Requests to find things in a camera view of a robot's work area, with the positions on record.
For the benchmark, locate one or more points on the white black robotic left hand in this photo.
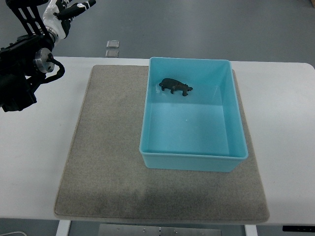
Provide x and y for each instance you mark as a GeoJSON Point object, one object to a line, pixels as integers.
{"type": "Point", "coordinates": [59, 14]}

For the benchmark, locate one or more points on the brown hippo toy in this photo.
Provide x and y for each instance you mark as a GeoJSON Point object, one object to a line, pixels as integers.
{"type": "Point", "coordinates": [174, 85]}

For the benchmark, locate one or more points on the blue plastic box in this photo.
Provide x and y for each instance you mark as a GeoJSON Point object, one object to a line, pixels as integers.
{"type": "Point", "coordinates": [202, 131]}

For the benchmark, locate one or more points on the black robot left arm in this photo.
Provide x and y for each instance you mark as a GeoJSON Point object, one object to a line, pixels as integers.
{"type": "Point", "coordinates": [27, 63]}

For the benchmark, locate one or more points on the upper metal floor plate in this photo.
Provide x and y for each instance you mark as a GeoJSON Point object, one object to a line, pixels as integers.
{"type": "Point", "coordinates": [112, 44]}

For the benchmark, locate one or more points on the metal floor plate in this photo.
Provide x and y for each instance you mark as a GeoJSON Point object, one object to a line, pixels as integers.
{"type": "Point", "coordinates": [112, 44]}
{"type": "Point", "coordinates": [112, 53]}

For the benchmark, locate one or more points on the lower metal floor plate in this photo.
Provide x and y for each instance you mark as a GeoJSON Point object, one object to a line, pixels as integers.
{"type": "Point", "coordinates": [112, 53]}

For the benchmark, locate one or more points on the grey felt mat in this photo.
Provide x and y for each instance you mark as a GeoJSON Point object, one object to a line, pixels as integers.
{"type": "Point", "coordinates": [105, 177]}

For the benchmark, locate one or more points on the black table control panel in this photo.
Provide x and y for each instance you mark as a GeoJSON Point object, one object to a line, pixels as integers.
{"type": "Point", "coordinates": [297, 228]}

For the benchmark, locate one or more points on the grey metal base plate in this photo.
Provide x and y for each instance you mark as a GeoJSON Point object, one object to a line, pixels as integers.
{"type": "Point", "coordinates": [134, 230]}

